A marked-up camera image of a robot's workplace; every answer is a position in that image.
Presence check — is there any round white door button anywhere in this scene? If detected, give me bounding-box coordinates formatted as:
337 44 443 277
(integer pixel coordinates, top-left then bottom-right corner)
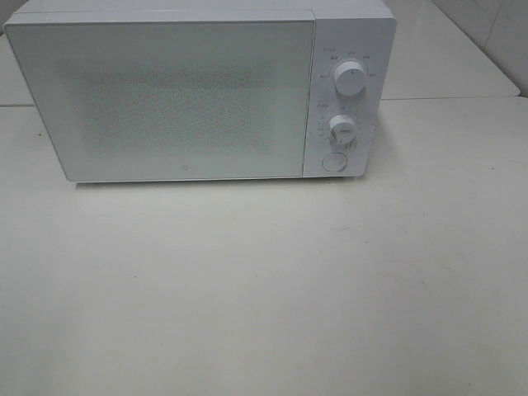
322 153 347 172

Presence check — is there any white microwave knob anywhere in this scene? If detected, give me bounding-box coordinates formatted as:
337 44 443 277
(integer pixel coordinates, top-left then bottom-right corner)
328 115 357 145
333 60 366 97

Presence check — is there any white microwave door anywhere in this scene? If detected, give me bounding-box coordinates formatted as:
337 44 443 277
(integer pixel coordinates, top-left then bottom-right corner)
7 21 314 182

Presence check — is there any white microwave oven body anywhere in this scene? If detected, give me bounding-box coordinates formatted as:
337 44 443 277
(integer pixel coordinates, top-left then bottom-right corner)
3 1 397 181

